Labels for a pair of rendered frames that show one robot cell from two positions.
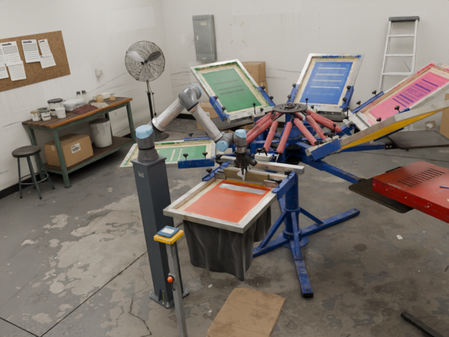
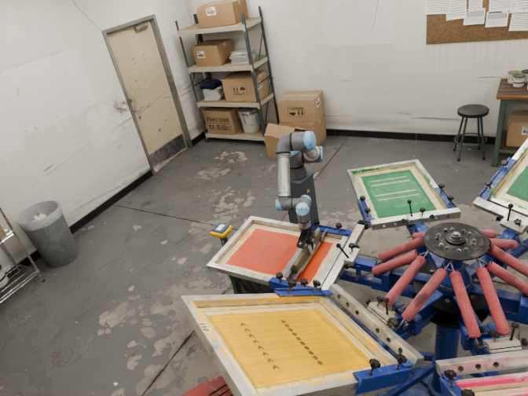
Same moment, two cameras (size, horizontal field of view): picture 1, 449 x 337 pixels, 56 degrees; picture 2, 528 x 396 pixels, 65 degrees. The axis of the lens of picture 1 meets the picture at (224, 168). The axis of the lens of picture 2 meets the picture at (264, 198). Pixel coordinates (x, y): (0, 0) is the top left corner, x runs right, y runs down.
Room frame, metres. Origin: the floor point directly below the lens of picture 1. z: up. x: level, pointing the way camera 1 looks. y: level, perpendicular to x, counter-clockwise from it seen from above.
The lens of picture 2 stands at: (2.72, -2.19, 2.70)
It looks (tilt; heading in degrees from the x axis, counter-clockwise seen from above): 31 degrees down; 93
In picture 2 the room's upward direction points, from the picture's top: 12 degrees counter-clockwise
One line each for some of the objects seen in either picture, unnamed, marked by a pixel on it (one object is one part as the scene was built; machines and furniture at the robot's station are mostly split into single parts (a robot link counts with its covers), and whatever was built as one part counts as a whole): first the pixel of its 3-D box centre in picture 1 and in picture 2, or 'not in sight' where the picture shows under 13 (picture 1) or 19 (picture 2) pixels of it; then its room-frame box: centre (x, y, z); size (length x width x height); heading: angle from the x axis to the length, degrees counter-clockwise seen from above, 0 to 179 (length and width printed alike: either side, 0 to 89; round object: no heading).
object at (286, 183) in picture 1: (283, 186); (293, 287); (2.68, -0.40, 0.98); 0.30 x 0.05 x 0.07; 148
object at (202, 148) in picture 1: (186, 143); (401, 190); (3.55, 0.31, 1.05); 1.08 x 0.61 x 0.23; 88
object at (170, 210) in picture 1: (232, 194); (279, 251); (2.63, -0.04, 0.97); 0.79 x 0.58 x 0.04; 148
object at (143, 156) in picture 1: (147, 152); (296, 170); (2.85, 0.53, 1.25); 0.15 x 0.15 x 0.10
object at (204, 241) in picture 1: (212, 245); not in sight; (2.38, 0.12, 0.74); 0.45 x 0.03 x 0.43; 58
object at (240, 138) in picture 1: (240, 138); (302, 212); (2.82, -0.13, 1.31); 0.09 x 0.08 x 0.11; 76
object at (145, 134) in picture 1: (145, 136); (295, 155); (2.85, 0.53, 1.37); 0.13 x 0.12 x 0.14; 166
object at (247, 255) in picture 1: (257, 234); (262, 295); (2.47, -0.18, 0.74); 0.46 x 0.04 x 0.42; 148
